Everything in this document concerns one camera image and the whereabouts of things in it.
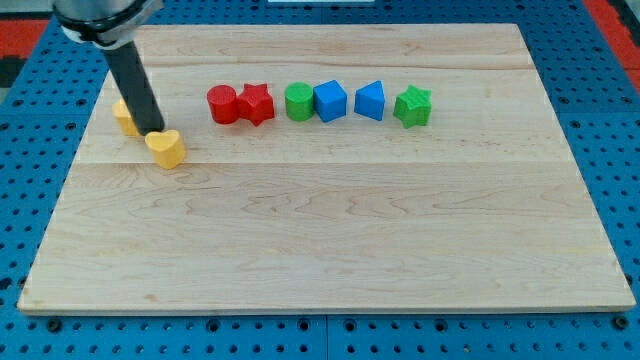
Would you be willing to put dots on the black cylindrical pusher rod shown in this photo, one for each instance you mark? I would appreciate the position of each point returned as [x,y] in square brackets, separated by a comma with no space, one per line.
[128,71]

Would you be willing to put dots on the yellow hexagon block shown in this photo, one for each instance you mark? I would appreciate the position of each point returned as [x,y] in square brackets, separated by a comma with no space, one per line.
[124,118]

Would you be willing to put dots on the yellow heart block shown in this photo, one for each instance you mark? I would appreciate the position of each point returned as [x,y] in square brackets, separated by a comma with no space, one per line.
[167,148]

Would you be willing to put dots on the red cylinder block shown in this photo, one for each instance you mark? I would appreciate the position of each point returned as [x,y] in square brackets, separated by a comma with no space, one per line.
[222,100]

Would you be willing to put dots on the red star block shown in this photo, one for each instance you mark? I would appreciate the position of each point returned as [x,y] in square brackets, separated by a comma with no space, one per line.
[256,104]

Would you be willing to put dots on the green cylinder block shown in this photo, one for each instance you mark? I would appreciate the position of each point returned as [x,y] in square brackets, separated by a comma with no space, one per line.
[299,101]

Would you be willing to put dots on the blue cube block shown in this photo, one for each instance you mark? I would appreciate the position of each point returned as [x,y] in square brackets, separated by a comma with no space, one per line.
[330,101]

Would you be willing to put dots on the light wooden board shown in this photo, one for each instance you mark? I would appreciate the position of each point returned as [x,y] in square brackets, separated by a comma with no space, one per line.
[483,210]

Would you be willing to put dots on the blue triangle block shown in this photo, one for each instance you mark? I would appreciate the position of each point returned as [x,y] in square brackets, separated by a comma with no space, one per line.
[370,101]

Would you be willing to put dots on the green star block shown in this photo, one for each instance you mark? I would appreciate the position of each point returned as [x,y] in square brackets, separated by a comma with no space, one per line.
[413,107]

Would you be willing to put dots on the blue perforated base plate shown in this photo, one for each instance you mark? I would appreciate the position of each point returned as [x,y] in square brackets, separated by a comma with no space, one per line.
[43,119]

